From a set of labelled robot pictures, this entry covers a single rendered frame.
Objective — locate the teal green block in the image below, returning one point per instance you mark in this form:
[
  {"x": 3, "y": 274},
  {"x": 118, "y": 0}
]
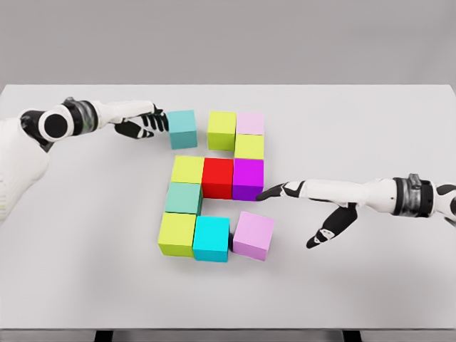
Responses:
[{"x": 183, "y": 197}]

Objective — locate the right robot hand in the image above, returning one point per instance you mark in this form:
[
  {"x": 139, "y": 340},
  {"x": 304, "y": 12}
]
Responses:
[{"x": 335, "y": 192}]

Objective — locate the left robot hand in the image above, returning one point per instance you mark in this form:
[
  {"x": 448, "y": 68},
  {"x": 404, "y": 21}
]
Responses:
[{"x": 135, "y": 113}]

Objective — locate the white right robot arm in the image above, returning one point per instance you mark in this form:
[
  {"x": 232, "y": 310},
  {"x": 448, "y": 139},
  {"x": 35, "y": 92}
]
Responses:
[{"x": 381, "y": 196}]

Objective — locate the teal blue block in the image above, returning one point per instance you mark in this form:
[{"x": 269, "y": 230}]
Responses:
[{"x": 182, "y": 128}]

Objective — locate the pale pink block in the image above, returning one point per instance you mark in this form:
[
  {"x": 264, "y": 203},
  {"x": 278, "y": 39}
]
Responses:
[{"x": 250, "y": 123}]

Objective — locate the red block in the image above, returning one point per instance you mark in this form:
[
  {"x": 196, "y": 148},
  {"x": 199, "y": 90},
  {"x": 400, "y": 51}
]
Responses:
[{"x": 217, "y": 177}]

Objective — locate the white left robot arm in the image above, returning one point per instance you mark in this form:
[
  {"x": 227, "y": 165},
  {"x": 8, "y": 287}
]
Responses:
[{"x": 55, "y": 124}]

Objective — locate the bright cyan block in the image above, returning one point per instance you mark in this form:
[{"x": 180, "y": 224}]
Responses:
[{"x": 211, "y": 238}]

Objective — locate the yellow-green block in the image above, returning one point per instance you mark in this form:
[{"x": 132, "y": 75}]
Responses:
[
  {"x": 221, "y": 130},
  {"x": 177, "y": 233},
  {"x": 187, "y": 169},
  {"x": 249, "y": 146}
]

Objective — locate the purple block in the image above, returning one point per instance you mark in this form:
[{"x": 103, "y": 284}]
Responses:
[{"x": 247, "y": 178}]

